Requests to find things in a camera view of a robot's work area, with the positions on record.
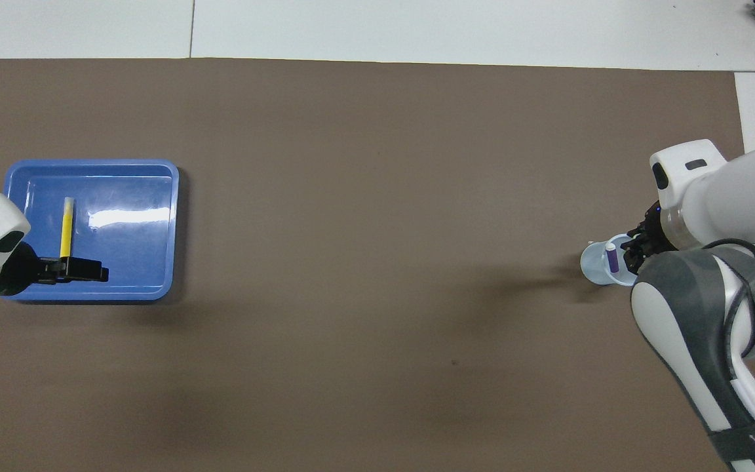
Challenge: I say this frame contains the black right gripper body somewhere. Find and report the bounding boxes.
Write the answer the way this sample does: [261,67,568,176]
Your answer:
[641,203,676,258]

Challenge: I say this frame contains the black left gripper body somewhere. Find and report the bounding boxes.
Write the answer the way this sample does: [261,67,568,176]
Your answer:
[0,243,43,297]

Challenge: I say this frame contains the yellow pen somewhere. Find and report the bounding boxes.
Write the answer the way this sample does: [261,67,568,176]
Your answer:
[60,197,75,260]

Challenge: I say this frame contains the translucent plastic cup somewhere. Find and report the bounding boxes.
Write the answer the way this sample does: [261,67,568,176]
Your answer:
[579,234,640,287]

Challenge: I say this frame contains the blue plastic tray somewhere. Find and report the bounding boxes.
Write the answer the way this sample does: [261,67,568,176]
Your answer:
[2,159,180,302]

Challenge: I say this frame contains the brown table mat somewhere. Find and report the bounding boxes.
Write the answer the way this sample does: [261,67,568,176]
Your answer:
[0,58,755,472]

